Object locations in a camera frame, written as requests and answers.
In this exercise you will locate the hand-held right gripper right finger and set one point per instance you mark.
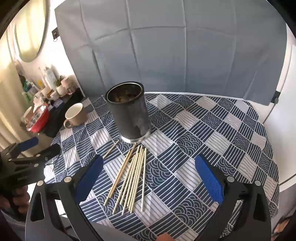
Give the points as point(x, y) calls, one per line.
point(209, 180)

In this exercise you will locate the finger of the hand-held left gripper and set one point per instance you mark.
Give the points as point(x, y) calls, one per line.
point(52, 150)
point(29, 143)

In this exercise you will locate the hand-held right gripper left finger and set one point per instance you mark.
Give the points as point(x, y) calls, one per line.
point(90, 178)

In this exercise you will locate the wooden chopstick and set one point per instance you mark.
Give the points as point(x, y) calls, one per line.
point(111, 149)

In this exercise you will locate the pile of chopsticks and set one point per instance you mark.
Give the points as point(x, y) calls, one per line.
point(135, 166)

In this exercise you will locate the black cylindrical utensil holder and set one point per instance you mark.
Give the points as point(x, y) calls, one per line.
point(129, 115)

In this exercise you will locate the person's left hand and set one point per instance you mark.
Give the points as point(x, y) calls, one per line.
point(20, 200)

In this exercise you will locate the person's right hand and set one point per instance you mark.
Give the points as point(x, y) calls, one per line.
point(164, 237)

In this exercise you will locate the black side table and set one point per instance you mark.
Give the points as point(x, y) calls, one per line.
point(54, 129)

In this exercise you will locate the red bowl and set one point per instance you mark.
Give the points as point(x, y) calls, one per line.
point(40, 125)

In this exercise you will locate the beige curtain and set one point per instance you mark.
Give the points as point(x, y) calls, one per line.
point(7, 111)

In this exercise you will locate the beige ceramic cup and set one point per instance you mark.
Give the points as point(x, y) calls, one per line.
point(77, 118)

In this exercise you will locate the blue white patterned tablecloth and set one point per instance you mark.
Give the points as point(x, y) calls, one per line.
point(196, 129)

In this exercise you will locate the cluster of toiletry bottles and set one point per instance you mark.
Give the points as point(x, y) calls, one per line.
point(27, 89)

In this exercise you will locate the white plant pot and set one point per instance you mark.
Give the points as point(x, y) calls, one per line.
point(61, 90)

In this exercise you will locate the white bottle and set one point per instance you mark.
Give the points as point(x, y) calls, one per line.
point(49, 78)

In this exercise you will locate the black clamp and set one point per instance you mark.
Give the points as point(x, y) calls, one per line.
point(276, 97)

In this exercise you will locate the grey backdrop cloth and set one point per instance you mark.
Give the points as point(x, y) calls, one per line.
point(173, 58)

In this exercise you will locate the wall socket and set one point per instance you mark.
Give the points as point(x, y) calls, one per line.
point(55, 34)

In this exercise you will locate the round wall mirror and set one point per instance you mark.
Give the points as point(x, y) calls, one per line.
point(32, 30)

